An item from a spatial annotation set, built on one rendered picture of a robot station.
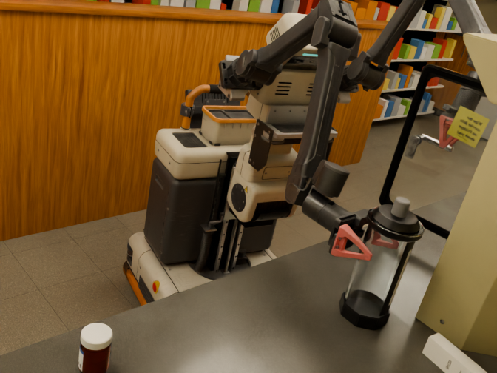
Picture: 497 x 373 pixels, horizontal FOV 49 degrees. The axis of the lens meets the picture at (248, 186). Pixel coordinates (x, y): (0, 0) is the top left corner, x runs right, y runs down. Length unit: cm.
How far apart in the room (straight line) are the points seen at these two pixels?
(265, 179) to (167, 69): 120
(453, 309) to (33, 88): 203
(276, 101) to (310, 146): 61
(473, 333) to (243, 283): 47
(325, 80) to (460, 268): 49
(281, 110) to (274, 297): 82
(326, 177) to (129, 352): 52
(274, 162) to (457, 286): 94
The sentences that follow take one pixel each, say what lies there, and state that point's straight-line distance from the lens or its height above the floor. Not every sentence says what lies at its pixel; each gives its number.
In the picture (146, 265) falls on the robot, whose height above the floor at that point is 26.
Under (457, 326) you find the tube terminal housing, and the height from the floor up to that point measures 98.
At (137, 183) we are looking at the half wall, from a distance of 313.
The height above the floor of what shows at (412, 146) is 119.
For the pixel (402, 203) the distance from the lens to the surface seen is 104.
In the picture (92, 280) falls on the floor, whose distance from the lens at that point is 267.
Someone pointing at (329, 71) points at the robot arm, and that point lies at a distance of 126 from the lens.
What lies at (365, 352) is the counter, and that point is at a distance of 109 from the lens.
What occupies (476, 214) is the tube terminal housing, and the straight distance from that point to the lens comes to 110.
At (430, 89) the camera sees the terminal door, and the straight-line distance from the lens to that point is 143.
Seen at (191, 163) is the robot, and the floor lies 76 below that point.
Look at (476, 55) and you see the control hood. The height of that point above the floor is 148.
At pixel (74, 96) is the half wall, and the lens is 273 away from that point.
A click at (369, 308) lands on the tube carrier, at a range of 112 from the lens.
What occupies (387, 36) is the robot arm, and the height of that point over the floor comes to 137.
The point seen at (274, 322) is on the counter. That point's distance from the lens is 108.
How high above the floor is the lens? 161
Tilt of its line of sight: 25 degrees down
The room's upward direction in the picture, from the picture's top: 12 degrees clockwise
